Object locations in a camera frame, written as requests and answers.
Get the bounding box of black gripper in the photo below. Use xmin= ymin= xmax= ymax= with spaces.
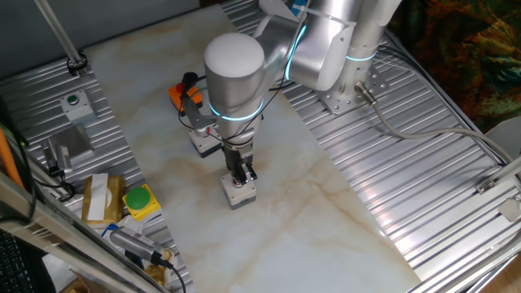
xmin=221 ymin=142 xmax=259 ymax=187

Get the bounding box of grey box small red button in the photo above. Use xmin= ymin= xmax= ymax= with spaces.
xmin=221 ymin=173 xmax=258 ymax=211

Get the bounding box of grey box red mushroom button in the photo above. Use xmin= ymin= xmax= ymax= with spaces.
xmin=187 ymin=128 xmax=224 ymax=159

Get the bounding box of orange box red mushroom button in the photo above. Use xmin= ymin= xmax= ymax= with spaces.
xmin=167 ymin=82 xmax=204 ymax=113

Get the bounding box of yellow box green mushroom button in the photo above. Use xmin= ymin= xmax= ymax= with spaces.
xmin=121 ymin=183 xmax=162 ymax=223

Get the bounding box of white tissue paper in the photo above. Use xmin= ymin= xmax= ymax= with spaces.
xmin=116 ymin=213 xmax=146 ymax=233

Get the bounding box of brown tissue pack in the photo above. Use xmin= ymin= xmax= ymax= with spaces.
xmin=81 ymin=173 xmax=127 ymax=227

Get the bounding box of silver handheld scanner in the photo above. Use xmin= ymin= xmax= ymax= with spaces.
xmin=108 ymin=225 xmax=175 ymax=269

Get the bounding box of crumpled yellow white wrapper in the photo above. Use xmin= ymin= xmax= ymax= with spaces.
xmin=142 ymin=247 xmax=177 ymax=288

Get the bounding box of silver metal scale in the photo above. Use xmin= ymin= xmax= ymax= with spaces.
xmin=42 ymin=124 xmax=95 ymax=177

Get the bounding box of grey box small green button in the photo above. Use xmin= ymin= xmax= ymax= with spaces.
xmin=59 ymin=89 xmax=99 ymax=128

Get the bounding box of orange rod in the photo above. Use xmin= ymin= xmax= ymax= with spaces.
xmin=0 ymin=125 xmax=24 ymax=190

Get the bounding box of black keyboard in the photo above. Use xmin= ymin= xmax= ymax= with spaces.
xmin=0 ymin=230 xmax=36 ymax=293

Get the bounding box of colourful patterned cloth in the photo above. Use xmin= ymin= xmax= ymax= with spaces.
xmin=388 ymin=0 xmax=521 ymax=133

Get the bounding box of white round object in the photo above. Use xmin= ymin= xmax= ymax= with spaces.
xmin=483 ymin=116 xmax=521 ymax=164

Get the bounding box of small silver tag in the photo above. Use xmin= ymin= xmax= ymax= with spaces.
xmin=497 ymin=195 xmax=521 ymax=223

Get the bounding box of silver camera mount bracket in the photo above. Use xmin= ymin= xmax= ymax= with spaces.
xmin=181 ymin=94 xmax=219 ymax=133

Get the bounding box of long black cable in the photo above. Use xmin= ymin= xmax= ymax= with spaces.
xmin=177 ymin=87 xmax=229 ymax=143
xmin=243 ymin=68 xmax=295 ymax=138

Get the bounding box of black scanner cable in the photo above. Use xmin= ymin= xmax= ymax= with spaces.
xmin=164 ymin=260 xmax=188 ymax=293

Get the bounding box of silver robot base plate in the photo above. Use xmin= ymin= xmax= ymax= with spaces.
xmin=319 ymin=67 xmax=390 ymax=116

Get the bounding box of thick grey robot cable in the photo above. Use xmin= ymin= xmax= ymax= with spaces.
xmin=353 ymin=81 xmax=516 ymax=164

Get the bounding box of aluminium frame beam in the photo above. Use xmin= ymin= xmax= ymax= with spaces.
xmin=0 ymin=170 xmax=168 ymax=293
xmin=406 ymin=230 xmax=521 ymax=293

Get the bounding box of metal pole with black ring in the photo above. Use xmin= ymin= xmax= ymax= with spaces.
xmin=33 ymin=0 xmax=90 ymax=78

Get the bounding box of aluminium bar with bracket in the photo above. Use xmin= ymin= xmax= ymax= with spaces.
xmin=475 ymin=156 xmax=521 ymax=195

